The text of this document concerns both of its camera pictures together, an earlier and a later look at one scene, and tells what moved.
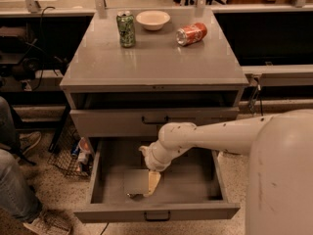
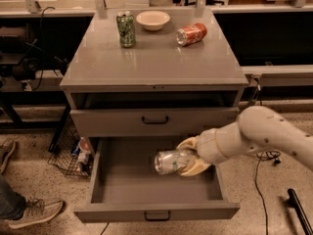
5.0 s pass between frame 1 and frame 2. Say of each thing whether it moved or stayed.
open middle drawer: stayed
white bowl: stayed
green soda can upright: stayed
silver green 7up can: moved
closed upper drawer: stayed
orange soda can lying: stayed
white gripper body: moved
